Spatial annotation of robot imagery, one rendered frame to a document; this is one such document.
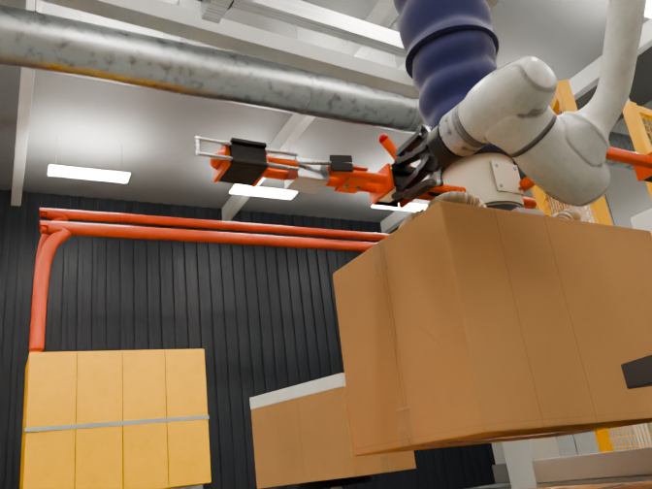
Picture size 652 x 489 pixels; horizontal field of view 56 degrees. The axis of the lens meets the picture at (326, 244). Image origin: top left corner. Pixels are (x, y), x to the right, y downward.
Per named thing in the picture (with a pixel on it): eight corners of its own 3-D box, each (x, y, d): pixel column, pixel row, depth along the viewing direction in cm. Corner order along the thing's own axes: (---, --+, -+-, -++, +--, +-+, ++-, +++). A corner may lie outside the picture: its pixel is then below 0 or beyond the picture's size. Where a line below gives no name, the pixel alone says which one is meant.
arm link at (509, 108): (445, 116, 107) (498, 169, 109) (512, 64, 95) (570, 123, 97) (466, 85, 114) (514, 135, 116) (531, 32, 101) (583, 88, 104)
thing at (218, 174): (254, 187, 120) (252, 165, 122) (270, 170, 115) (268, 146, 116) (212, 182, 116) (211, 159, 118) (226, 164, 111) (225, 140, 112)
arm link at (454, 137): (462, 139, 107) (440, 155, 112) (500, 147, 112) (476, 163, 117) (452, 95, 111) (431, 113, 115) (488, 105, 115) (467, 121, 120)
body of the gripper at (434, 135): (435, 114, 115) (405, 139, 123) (443, 154, 112) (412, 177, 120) (465, 121, 119) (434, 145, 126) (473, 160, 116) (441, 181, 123)
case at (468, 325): (556, 437, 156) (521, 285, 171) (709, 413, 124) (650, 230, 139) (353, 456, 128) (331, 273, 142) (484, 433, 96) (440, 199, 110)
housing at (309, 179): (314, 195, 126) (312, 176, 127) (331, 180, 120) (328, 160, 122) (283, 191, 122) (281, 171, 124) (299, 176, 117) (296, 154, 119)
